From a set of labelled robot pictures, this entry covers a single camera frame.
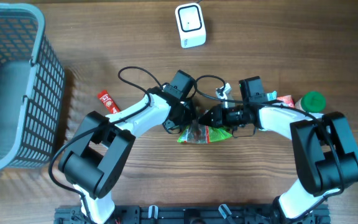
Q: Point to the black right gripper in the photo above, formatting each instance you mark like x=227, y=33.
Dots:
x=219, y=117

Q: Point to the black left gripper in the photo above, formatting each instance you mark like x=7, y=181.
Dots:
x=174, y=126

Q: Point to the green snack bag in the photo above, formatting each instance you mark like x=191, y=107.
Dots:
x=201, y=134

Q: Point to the light blue snack packet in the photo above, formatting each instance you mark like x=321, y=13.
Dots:
x=272, y=96

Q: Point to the small orange box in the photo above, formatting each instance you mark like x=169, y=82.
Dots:
x=287, y=100

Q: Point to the red Nescafe coffee stick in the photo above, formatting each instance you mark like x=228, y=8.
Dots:
x=108, y=102

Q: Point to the green lid jar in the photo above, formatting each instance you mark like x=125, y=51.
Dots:
x=312, y=102

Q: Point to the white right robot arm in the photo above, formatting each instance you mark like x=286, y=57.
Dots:
x=324, y=148

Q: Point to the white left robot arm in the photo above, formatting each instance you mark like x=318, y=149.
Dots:
x=94, y=158

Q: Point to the white barcode scanner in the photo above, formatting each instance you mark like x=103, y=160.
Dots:
x=190, y=25

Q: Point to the grey plastic basket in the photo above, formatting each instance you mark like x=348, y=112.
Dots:
x=32, y=83

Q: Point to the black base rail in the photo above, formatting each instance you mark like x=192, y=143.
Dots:
x=251, y=213

